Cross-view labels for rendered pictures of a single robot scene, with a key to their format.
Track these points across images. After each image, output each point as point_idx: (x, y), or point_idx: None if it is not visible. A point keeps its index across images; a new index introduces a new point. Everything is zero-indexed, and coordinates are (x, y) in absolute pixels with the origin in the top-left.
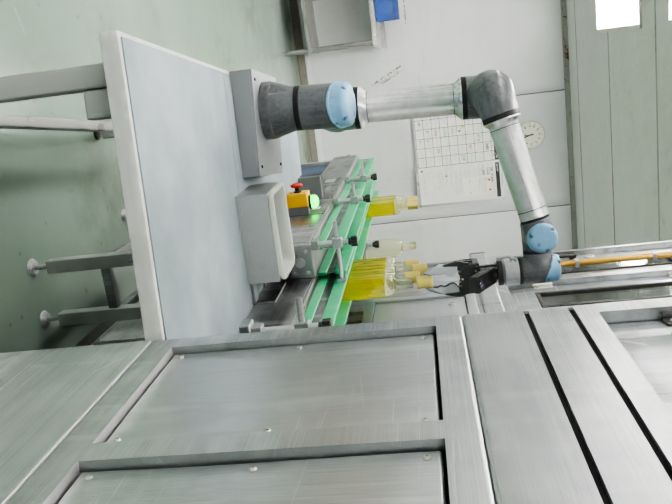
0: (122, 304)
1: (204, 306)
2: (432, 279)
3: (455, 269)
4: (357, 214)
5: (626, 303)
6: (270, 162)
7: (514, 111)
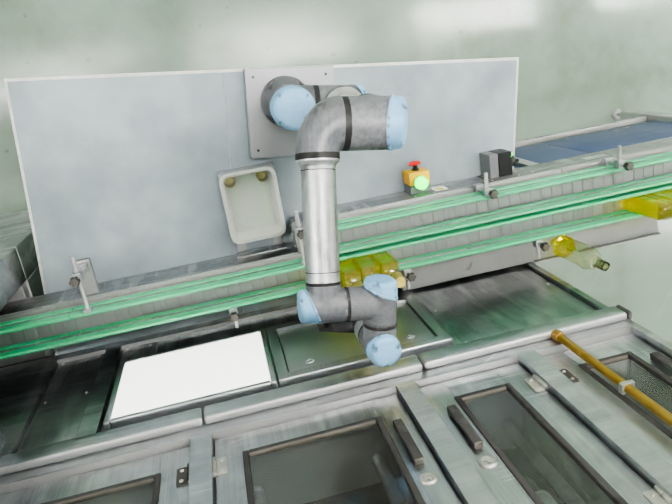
0: None
1: (113, 240)
2: None
3: None
4: (535, 206)
5: None
6: (289, 146)
7: (302, 155)
